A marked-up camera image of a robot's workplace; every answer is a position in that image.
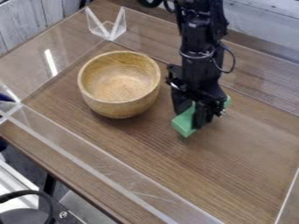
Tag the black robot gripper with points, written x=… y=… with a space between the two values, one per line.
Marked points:
x=194 y=81

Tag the green rectangular block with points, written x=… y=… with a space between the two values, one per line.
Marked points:
x=182 y=122

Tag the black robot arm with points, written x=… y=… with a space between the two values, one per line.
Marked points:
x=202 y=24

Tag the brown wooden bowl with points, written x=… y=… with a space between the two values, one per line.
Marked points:
x=119 y=83

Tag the black table leg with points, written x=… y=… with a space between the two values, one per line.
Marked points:
x=50 y=184

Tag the clear acrylic corner bracket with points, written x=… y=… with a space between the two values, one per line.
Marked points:
x=107 y=30

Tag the clear acrylic tray wall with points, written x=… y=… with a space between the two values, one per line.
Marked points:
x=118 y=160

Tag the black metal bracket with screw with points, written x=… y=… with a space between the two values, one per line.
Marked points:
x=63 y=216

